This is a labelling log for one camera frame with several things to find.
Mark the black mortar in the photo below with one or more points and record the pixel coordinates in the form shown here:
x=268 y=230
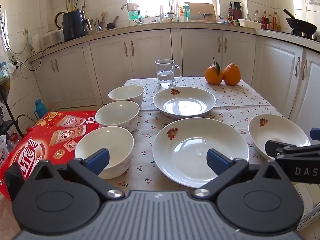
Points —
x=110 y=25

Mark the utensil holder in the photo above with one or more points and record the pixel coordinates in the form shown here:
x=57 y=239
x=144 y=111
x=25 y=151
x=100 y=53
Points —
x=98 y=27

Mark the black metal shelf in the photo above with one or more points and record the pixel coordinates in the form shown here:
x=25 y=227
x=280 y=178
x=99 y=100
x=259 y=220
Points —
x=7 y=110

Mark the wicker basket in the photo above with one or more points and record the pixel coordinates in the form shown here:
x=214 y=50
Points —
x=25 y=120

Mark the black wok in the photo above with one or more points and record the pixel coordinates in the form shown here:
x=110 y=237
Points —
x=301 y=25

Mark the bumpy orange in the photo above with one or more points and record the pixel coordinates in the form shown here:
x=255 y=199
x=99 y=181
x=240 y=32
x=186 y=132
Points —
x=232 y=73

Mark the wall socket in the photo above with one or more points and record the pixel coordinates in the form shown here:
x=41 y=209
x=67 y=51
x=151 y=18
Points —
x=25 y=30

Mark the white plastic container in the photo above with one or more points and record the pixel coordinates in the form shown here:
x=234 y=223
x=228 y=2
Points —
x=250 y=23

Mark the dark blue air fryer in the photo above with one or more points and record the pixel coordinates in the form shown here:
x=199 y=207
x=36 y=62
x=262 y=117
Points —
x=75 y=25

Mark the clear plastic bag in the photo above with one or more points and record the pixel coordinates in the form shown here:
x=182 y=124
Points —
x=5 y=65

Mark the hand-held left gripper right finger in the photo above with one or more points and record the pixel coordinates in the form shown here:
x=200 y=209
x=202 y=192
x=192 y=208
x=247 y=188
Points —
x=217 y=161

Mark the orange with leaf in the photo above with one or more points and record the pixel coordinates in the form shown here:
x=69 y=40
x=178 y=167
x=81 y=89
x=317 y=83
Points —
x=212 y=76

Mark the white kitchen cabinets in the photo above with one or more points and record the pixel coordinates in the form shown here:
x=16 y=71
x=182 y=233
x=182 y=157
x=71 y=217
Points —
x=150 y=52

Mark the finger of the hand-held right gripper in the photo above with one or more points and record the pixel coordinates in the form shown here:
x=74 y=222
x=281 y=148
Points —
x=273 y=148
x=315 y=133

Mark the white fruit print plate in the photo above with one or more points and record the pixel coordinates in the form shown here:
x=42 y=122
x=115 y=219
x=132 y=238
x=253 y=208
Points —
x=185 y=145
x=185 y=105
x=275 y=130

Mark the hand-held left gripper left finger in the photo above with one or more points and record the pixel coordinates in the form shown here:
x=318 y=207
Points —
x=98 y=161

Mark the white electric kettle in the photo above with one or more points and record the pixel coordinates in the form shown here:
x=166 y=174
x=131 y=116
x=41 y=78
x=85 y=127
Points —
x=35 y=43

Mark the kitchen countertop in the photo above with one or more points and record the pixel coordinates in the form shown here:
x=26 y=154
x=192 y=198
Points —
x=160 y=25

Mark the white countertop appliance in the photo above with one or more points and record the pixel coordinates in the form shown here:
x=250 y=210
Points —
x=53 y=37

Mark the gas stove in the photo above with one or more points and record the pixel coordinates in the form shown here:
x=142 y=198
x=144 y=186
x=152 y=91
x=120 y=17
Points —
x=305 y=35

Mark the white power strip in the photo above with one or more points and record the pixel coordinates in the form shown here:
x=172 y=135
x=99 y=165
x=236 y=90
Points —
x=13 y=61

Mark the teal bottle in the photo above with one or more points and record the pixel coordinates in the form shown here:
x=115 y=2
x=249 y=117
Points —
x=187 y=11

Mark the orange drink bottle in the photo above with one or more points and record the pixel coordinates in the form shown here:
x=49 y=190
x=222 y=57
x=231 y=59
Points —
x=181 y=12

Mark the red printed carton box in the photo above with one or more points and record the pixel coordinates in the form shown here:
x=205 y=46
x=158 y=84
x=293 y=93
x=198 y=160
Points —
x=50 y=130

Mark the wooden cutting board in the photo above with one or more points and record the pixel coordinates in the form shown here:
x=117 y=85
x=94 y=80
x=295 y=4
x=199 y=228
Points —
x=200 y=10

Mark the red label bottle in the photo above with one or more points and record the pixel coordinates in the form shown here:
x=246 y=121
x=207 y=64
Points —
x=265 y=20

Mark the blue thermos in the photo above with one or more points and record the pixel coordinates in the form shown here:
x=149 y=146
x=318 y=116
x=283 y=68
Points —
x=40 y=108

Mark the glass jar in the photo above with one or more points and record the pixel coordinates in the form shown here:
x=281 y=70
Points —
x=170 y=17

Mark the red knife block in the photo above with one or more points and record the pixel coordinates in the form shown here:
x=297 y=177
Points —
x=235 y=11

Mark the white ceramic bowl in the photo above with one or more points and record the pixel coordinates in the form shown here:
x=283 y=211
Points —
x=117 y=113
x=126 y=93
x=107 y=140

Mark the clear glass bottle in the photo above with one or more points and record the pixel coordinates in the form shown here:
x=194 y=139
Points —
x=257 y=16

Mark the dark sauce bottle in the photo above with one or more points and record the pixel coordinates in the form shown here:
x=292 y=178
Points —
x=230 y=16

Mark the round metal pan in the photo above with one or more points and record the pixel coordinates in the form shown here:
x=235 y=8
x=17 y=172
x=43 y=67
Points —
x=60 y=20

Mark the cooking oil bottle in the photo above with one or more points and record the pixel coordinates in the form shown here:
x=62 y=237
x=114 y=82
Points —
x=275 y=21

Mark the cherry print tablecloth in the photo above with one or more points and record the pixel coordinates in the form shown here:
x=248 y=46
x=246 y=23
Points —
x=146 y=130

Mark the green dish soap bottle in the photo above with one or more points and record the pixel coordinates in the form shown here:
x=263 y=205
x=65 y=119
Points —
x=132 y=13

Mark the metal kitchen faucet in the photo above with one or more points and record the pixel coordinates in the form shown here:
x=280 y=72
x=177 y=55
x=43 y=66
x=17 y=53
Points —
x=139 y=18

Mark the glass mug with water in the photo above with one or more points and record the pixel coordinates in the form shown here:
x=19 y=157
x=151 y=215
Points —
x=165 y=72

